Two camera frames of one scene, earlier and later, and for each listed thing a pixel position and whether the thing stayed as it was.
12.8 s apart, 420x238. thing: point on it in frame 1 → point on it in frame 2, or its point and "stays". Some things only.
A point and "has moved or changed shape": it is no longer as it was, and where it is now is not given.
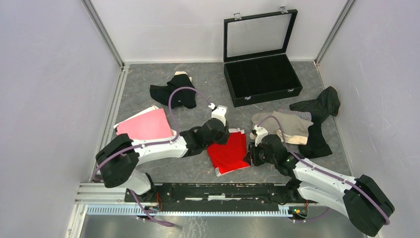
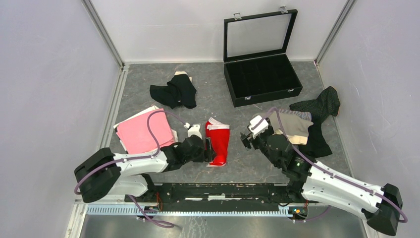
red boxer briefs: (229, 157) has moved or changed shape
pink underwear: (153, 125) stays
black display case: (257, 66) stays
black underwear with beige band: (184, 97) stays
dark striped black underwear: (327, 103) stays
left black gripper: (225, 135) → (206, 154)
